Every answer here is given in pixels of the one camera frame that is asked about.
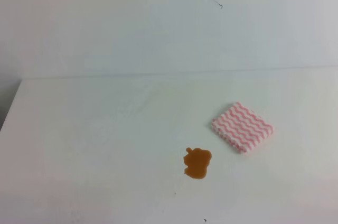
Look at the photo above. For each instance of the pink white striped rag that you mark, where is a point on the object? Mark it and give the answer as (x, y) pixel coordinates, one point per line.
(241, 128)

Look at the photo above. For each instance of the brown coffee stain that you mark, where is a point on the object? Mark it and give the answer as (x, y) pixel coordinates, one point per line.
(196, 161)

